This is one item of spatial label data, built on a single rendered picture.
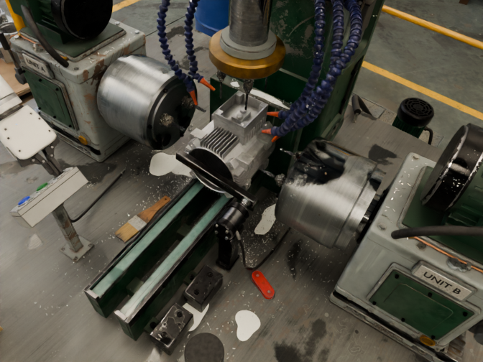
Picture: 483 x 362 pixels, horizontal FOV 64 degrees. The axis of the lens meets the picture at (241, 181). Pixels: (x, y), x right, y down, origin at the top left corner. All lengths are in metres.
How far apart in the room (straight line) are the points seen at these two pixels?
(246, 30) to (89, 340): 0.83
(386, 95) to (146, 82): 2.45
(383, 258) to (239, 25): 0.59
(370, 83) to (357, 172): 2.47
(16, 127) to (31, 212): 0.20
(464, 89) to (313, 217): 2.90
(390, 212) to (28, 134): 0.83
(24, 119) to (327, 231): 0.75
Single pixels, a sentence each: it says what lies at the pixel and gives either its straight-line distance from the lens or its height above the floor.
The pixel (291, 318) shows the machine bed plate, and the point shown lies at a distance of 1.11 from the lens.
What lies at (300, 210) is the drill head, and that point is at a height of 1.08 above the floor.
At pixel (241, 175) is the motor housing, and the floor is 1.04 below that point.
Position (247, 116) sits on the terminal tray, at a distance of 1.08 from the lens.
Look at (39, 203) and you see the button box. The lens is 1.01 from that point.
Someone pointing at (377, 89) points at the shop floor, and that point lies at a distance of 3.34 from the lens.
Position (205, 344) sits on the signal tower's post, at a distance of 0.64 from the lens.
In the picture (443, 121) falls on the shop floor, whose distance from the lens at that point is 3.28.
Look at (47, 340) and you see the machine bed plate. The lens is 1.15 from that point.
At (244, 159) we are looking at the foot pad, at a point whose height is 1.08.
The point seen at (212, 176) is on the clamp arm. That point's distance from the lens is 1.03.
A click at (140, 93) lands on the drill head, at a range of 1.13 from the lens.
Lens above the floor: 1.83
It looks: 50 degrees down
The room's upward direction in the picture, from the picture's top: 6 degrees clockwise
